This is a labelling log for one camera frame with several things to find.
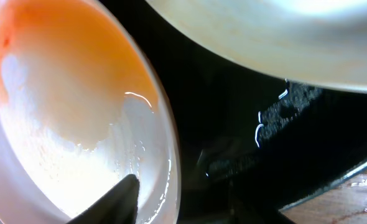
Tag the round black serving tray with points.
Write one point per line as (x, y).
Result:
(253, 148)

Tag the white plate with ketchup smear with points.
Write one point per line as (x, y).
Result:
(319, 42)

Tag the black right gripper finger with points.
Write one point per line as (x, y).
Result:
(117, 206)

